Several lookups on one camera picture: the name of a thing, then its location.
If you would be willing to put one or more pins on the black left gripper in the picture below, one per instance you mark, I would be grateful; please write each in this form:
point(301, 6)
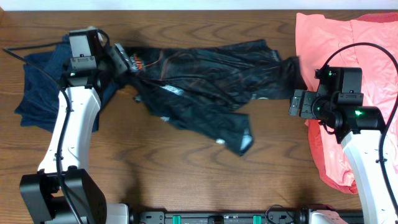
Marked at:
point(122, 64)

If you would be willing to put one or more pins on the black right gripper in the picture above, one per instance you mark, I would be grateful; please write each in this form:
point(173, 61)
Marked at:
point(306, 108)

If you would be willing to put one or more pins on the black orange patterned jersey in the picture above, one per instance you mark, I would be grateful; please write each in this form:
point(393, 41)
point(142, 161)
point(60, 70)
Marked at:
point(202, 89)

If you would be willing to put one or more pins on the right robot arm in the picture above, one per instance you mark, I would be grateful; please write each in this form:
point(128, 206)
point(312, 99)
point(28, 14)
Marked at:
point(338, 106)

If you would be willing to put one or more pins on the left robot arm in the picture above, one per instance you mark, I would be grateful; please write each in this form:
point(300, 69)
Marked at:
point(62, 191)

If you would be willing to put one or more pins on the red shirt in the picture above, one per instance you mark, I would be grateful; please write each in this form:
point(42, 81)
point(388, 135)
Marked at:
point(329, 161)

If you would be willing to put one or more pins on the coral pink shirt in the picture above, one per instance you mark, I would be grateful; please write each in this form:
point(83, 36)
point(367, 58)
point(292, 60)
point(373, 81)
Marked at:
point(348, 93)

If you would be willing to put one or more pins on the folded navy blue shorts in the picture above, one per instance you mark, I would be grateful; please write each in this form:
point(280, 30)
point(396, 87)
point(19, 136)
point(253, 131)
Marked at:
point(39, 105)

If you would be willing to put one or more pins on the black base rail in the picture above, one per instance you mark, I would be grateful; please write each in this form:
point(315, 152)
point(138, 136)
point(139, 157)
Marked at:
point(270, 216)

